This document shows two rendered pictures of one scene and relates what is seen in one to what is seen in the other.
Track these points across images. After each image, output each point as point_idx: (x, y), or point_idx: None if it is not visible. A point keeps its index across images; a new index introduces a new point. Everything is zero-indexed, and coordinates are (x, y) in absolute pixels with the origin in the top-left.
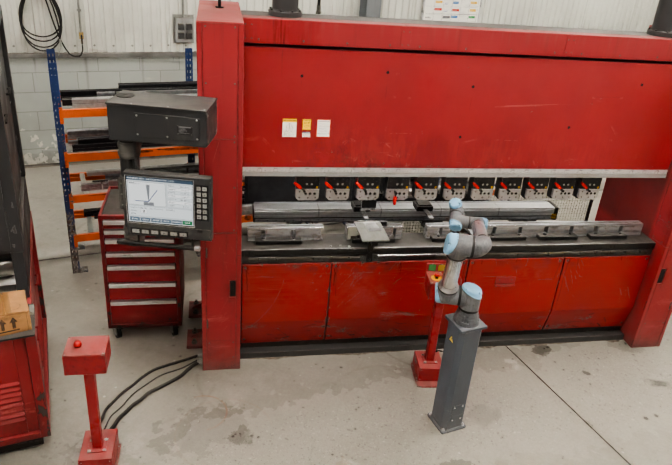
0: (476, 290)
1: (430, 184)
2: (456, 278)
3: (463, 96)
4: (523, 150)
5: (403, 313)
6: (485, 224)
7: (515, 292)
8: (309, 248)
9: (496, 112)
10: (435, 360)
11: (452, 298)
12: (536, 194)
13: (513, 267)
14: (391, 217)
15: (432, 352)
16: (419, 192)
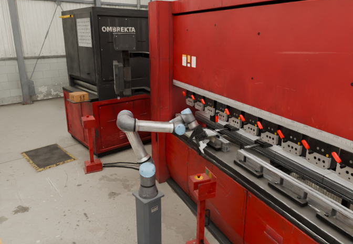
0: (144, 168)
1: (236, 114)
2: (133, 149)
3: (252, 42)
4: (301, 102)
5: (215, 208)
6: (175, 127)
7: None
8: None
9: (276, 58)
10: None
11: (139, 167)
12: (316, 159)
13: (280, 225)
14: (246, 144)
15: (197, 239)
16: (230, 118)
